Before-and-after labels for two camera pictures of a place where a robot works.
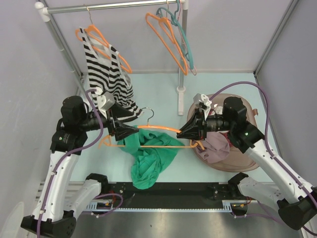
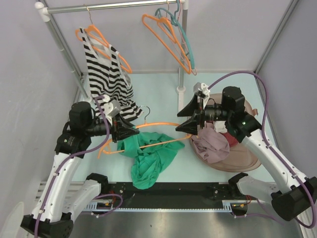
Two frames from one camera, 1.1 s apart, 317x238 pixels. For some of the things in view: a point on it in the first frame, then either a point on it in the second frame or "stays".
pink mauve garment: (216, 147) stays
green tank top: (152, 151) stays
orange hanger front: (106, 142) to (103, 150)
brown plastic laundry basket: (238, 160) stays
